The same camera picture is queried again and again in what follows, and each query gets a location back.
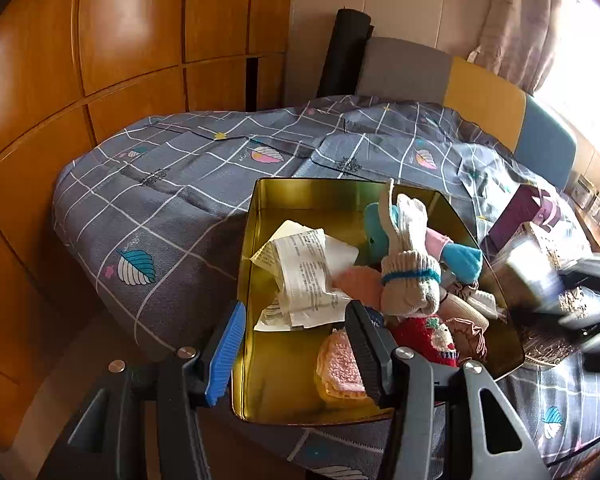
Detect pink patterned curtain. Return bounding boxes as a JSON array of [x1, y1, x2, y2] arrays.
[[472, 0, 566, 96]]

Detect window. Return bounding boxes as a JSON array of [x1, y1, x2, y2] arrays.
[[535, 0, 600, 161]]

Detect pink knitted pad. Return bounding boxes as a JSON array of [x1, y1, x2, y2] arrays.
[[315, 329, 376, 402]]

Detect pink towel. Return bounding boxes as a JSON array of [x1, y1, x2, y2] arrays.
[[336, 266, 385, 311]]

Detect red fuzzy sock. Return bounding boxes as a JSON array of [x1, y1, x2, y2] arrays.
[[391, 314, 462, 367]]

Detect ornate gold tissue box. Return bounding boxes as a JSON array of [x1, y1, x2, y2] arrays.
[[492, 222, 588, 368]]

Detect purple cardboard box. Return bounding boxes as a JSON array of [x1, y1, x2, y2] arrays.
[[485, 184, 563, 253]]

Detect gold tin box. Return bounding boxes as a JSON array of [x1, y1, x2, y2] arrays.
[[230, 177, 526, 426]]

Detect pink satin scrunchie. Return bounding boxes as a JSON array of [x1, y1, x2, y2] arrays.
[[440, 317, 490, 363]]

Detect wooden wardrobe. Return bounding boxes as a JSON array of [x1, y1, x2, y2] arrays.
[[0, 0, 293, 461]]

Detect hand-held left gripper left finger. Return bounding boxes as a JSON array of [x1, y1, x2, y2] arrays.
[[37, 300, 247, 480]]

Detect grey yellow blue headboard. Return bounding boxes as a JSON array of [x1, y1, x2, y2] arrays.
[[355, 36, 578, 191]]

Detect grey checked quilt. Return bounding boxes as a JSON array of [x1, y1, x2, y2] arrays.
[[52, 95, 600, 480]]

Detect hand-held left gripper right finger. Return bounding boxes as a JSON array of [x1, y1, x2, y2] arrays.
[[344, 300, 553, 480]]

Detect white box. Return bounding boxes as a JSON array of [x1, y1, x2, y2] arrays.
[[570, 175, 599, 207]]

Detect black rolled mat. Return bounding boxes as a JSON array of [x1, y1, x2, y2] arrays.
[[317, 8, 373, 97]]

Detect white printed paper packet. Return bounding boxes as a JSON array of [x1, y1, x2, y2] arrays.
[[251, 220, 348, 333]]

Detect white socks with blue band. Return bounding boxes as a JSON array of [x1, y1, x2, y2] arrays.
[[380, 179, 443, 317]]

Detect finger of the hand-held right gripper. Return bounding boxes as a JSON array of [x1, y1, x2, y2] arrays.
[[560, 255, 600, 283], [555, 286, 600, 332]]

